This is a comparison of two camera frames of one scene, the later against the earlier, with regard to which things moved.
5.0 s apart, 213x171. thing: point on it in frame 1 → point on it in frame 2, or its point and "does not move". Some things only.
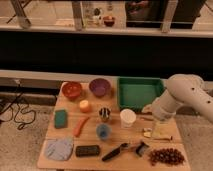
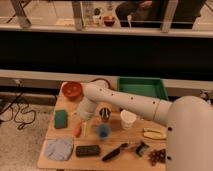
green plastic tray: (136, 93) does not move
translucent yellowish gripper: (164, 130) → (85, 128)
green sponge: (60, 119) does not move
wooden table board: (87, 130) does not move
